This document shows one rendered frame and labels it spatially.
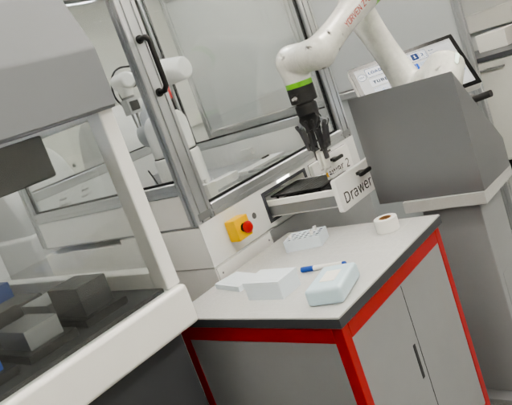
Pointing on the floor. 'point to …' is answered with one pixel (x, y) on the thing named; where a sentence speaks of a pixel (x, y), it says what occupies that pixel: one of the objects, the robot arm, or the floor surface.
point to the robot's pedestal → (486, 283)
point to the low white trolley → (343, 329)
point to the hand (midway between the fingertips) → (323, 159)
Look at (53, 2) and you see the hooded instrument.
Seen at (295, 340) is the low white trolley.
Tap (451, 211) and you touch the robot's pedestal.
